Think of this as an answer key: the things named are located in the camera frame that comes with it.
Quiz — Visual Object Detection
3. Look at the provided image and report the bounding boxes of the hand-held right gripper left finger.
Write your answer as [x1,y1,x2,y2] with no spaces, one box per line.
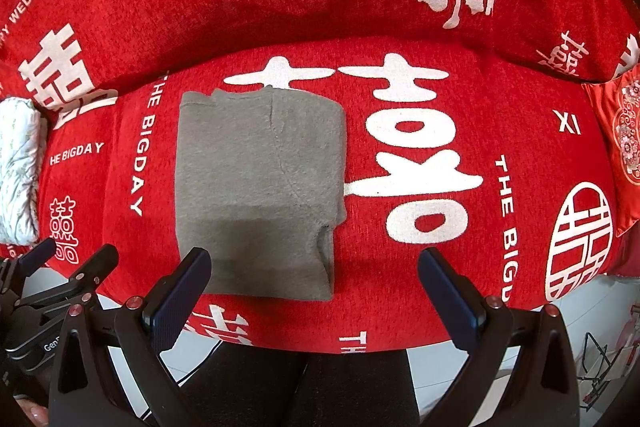
[47,248,212,427]

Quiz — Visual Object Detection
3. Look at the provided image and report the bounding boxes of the black wire rack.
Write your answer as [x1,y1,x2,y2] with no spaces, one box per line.
[577,304,640,413]

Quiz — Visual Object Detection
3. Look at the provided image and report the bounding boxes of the person's left hand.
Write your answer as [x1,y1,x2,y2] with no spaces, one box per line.
[15,394,51,427]

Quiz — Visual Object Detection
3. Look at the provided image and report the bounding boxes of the white quilted cloth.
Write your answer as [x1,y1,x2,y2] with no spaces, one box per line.
[0,97,48,245]

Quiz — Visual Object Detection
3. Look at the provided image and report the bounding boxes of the red embroidered cushion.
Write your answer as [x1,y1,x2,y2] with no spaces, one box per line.
[581,66,640,238]

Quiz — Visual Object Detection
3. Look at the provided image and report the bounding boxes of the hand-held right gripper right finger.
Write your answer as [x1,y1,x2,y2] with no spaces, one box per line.
[417,248,583,427]

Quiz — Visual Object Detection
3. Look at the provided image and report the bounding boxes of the red printed sofa cover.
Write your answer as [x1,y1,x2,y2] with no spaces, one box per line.
[0,0,640,355]

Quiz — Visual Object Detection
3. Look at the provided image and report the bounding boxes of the grey knit sweater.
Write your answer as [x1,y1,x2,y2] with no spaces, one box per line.
[174,87,348,302]

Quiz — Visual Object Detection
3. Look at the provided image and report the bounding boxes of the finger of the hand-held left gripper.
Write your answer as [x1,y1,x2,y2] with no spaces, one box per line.
[0,238,57,297]
[15,244,119,324]

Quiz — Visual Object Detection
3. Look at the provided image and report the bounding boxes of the person's black pants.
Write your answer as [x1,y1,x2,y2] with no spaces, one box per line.
[182,341,416,427]

